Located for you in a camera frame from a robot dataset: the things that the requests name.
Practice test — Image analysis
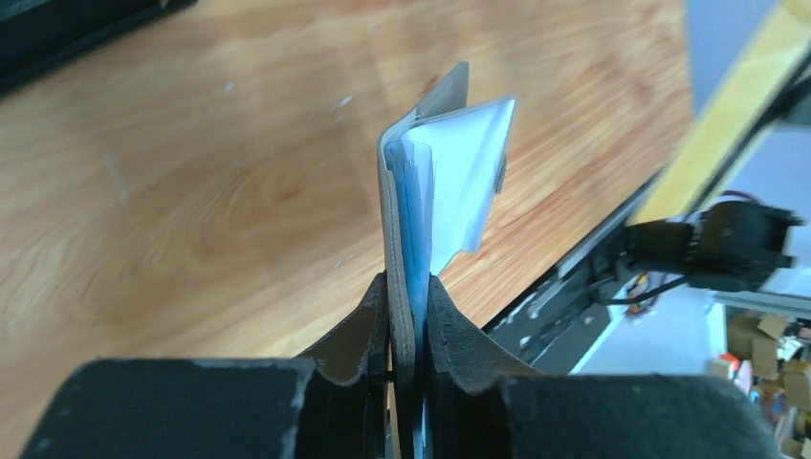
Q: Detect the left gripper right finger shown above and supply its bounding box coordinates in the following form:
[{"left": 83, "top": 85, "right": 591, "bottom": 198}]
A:
[{"left": 425, "top": 277, "right": 779, "bottom": 458}]

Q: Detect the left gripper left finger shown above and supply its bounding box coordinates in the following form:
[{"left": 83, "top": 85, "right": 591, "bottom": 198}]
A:
[{"left": 22, "top": 273, "right": 389, "bottom": 458}]

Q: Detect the grey card holder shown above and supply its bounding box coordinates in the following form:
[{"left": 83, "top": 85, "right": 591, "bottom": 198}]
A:
[{"left": 377, "top": 61, "right": 516, "bottom": 458}]

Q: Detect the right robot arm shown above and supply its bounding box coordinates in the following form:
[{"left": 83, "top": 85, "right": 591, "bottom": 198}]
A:
[{"left": 627, "top": 201, "right": 805, "bottom": 293}]

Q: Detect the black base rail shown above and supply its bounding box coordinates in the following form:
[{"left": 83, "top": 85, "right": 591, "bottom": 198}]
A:
[{"left": 481, "top": 170, "right": 673, "bottom": 376}]

